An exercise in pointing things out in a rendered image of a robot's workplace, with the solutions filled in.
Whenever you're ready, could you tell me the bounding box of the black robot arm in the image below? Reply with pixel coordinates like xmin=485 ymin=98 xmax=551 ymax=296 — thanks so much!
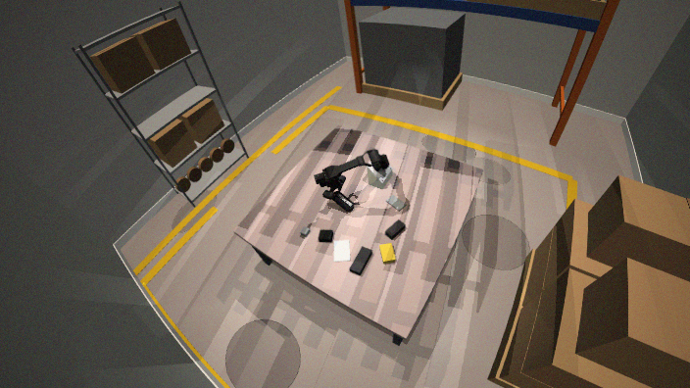
xmin=314 ymin=149 xmax=389 ymax=187

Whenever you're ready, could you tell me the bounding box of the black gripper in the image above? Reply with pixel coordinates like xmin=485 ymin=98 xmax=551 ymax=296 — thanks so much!
xmin=322 ymin=175 xmax=346 ymax=200

